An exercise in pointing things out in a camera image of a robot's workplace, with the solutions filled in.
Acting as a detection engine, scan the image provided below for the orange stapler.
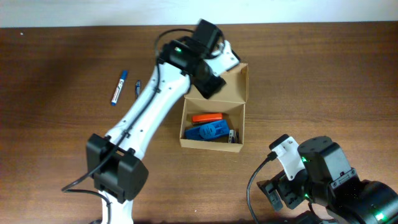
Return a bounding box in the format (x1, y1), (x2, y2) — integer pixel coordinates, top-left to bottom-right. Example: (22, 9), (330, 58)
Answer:
(192, 113), (223, 124)

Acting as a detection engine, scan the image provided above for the brown cardboard box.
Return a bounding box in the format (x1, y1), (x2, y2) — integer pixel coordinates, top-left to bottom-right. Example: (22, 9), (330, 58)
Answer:
(180, 63), (249, 152)

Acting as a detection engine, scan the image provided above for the blue plastic case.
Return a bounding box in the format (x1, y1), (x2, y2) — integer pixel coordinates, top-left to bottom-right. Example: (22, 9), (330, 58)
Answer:
(185, 119), (230, 141)

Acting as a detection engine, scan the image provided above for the small white blue box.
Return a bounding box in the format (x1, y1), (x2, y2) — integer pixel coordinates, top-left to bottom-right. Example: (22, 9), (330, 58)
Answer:
(228, 129), (239, 144)

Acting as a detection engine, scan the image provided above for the blue ballpoint pen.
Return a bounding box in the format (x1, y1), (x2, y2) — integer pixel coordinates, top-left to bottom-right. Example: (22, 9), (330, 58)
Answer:
(135, 80), (141, 99)

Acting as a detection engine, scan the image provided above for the blue whiteboard marker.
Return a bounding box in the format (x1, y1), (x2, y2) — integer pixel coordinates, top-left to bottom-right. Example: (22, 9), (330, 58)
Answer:
(111, 70), (128, 106)

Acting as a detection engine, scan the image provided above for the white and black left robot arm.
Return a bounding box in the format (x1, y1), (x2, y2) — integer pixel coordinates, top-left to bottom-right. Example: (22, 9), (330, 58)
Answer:
(86, 19), (239, 223)

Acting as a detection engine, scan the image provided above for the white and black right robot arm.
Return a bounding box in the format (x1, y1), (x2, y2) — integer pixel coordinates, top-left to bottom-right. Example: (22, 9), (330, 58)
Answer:
(257, 134), (397, 223)

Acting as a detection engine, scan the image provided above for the black right camera cable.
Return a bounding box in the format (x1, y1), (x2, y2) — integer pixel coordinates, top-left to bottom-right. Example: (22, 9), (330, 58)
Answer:
(246, 151), (278, 224)

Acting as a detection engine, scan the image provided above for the black camera cable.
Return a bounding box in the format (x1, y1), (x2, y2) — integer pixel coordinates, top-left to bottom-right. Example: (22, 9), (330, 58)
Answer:
(60, 28), (226, 224)
(246, 151), (278, 224)

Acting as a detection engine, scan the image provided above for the black left camera cable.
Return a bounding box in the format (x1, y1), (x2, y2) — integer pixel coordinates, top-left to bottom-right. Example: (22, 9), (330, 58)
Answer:
(60, 28), (226, 224)

